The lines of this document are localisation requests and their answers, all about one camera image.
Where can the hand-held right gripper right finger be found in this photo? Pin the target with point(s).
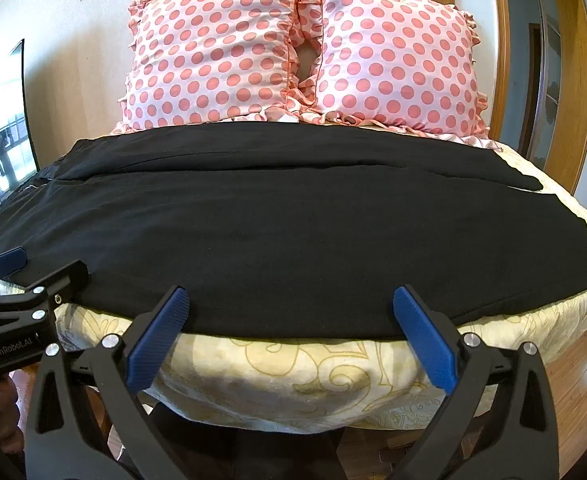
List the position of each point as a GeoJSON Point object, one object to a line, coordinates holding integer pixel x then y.
{"type": "Point", "coordinates": [424, 341]}

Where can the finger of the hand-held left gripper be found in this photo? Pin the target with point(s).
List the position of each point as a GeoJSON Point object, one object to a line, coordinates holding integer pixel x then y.
{"type": "Point", "coordinates": [48, 291]}
{"type": "Point", "coordinates": [4, 263]}

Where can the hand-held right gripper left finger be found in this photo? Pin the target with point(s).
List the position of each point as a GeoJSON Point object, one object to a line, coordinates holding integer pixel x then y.
{"type": "Point", "coordinates": [157, 341]}

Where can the black pants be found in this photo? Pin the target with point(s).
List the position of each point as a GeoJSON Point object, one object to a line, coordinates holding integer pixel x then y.
{"type": "Point", "coordinates": [273, 235]}

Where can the person's left hand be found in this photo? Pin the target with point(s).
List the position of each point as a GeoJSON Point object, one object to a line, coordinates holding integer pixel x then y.
{"type": "Point", "coordinates": [8, 410]}

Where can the bed with cream patterned cover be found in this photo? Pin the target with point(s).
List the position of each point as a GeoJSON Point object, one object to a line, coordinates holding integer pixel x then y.
{"type": "Point", "coordinates": [298, 380]}

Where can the black framed glass window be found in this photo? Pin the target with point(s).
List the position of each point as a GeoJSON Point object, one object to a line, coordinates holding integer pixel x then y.
{"type": "Point", "coordinates": [3, 130]}

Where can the pink polka dot pillow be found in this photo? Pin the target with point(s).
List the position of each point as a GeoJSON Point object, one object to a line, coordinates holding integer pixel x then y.
{"type": "Point", "coordinates": [208, 55]}
{"type": "Point", "coordinates": [398, 60]}

